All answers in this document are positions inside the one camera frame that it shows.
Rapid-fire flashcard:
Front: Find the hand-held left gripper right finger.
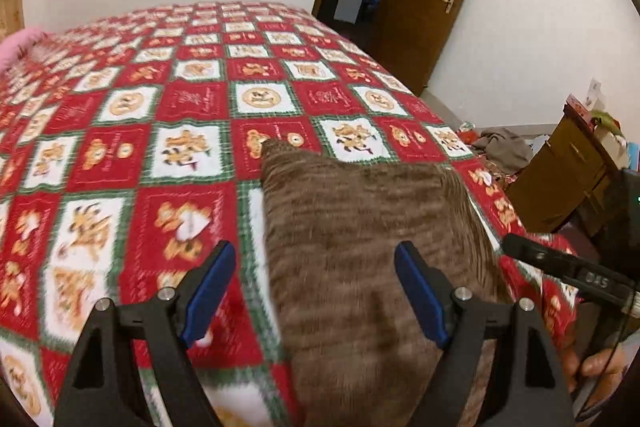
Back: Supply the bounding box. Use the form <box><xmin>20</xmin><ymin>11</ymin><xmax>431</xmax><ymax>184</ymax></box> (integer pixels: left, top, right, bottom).
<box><xmin>394</xmin><ymin>242</ymin><xmax>576</xmax><ymax>427</ymax></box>

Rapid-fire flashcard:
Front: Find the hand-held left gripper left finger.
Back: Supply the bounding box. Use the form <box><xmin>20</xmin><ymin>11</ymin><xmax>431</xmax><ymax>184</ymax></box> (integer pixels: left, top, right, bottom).
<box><xmin>52</xmin><ymin>241</ymin><xmax>237</xmax><ymax>427</ymax></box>

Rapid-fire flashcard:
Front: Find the person's right hand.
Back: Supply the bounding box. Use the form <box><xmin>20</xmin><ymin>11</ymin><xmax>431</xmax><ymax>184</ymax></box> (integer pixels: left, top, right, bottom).
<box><xmin>564</xmin><ymin>342</ymin><xmax>628</xmax><ymax>403</ymax></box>

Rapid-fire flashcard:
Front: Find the brown striped knit garment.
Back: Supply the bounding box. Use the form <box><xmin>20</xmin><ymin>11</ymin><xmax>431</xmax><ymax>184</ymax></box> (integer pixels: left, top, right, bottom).
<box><xmin>260</xmin><ymin>139</ymin><xmax>516</xmax><ymax>427</ymax></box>

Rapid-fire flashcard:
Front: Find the grey clothes pile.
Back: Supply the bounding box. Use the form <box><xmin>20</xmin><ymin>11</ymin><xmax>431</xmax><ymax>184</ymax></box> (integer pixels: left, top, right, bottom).
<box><xmin>475</xmin><ymin>127</ymin><xmax>533</xmax><ymax>175</ymax></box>

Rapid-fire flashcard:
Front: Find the brown wooden cabinet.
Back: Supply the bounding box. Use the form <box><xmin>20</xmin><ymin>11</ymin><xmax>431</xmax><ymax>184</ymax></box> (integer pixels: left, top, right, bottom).
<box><xmin>505</xmin><ymin>104</ymin><xmax>626</xmax><ymax>235</ymax></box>

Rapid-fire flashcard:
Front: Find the brown wooden door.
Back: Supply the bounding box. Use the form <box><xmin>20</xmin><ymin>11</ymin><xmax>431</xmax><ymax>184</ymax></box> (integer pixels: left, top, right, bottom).
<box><xmin>372</xmin><ymin>0</ymin><xmax>491</xmax><ymax>95</ymax></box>

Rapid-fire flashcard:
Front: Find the red checked printed bedspread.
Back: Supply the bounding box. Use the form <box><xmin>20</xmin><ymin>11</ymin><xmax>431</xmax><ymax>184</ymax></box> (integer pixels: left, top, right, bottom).
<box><xmin>0</xmin><ymin>2</ymin><xmax>583</xmax><ymax>427</ymax></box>

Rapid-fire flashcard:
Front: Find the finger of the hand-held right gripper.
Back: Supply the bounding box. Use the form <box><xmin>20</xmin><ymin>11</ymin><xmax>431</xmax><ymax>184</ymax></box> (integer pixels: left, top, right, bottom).
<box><xmin>501</xmin><ymin>233</ymin><xmax>640</xmax><ymax>319</ymax></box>

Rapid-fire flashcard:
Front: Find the red box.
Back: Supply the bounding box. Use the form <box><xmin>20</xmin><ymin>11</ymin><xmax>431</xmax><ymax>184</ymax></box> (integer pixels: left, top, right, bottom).
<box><xmin>565</xmin><ymin>94</ymin><xmax>594</xmax><ymax>118</ymax></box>

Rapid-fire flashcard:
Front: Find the pink pillow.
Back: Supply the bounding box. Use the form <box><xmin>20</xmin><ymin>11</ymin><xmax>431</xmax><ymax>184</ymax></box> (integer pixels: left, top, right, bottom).
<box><xmin>0</xmin><ymin>28</ymin><xmax>51</xmax><ymax>72</ymax></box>

